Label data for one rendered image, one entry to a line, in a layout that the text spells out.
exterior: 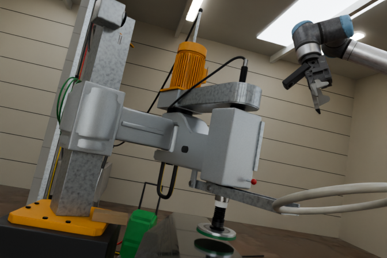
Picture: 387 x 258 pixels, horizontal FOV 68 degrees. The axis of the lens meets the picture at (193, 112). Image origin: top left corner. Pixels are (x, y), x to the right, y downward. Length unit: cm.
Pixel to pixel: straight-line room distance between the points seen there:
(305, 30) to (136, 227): 253
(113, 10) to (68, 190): 109
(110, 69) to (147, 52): 486
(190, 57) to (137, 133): 72
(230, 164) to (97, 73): 96
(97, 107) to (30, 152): 502
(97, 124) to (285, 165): 600
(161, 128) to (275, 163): 537
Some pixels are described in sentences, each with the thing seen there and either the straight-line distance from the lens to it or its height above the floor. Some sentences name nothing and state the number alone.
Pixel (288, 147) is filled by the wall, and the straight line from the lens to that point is 736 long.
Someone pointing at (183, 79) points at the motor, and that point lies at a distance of 220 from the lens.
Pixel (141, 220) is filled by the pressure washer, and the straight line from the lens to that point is 320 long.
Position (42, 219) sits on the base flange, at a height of 78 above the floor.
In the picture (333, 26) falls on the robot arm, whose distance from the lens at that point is 126.
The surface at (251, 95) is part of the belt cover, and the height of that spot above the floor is 163.
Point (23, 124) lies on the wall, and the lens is 678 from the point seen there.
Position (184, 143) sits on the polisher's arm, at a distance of 190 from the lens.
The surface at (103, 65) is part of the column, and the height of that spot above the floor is 169.
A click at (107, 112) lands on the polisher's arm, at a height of 141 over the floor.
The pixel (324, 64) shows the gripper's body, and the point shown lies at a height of 167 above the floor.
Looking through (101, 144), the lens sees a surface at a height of 121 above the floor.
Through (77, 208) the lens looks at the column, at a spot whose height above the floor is 83.
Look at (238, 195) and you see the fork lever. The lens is 151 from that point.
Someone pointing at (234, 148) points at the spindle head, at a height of 133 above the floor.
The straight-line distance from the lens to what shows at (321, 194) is 103.
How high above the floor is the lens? 125
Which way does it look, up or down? 8 degrees up
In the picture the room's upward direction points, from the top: 11 degrees clockwise
